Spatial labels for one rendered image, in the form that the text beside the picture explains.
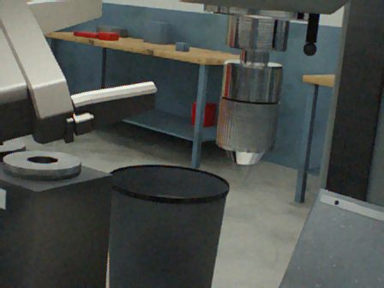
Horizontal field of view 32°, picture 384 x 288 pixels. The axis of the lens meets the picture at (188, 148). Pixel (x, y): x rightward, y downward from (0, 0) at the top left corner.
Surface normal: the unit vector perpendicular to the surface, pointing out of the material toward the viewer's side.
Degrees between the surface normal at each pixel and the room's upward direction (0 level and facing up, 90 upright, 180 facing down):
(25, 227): 90
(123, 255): 94
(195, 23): 90
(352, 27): 90
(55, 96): 80
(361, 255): 65
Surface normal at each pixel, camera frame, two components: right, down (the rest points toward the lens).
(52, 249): 0.80, 0.20
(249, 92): -0.21, 0.19
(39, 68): 0.11, -0.64
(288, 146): -0.70, 0.10
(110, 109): 0.43, 0.72
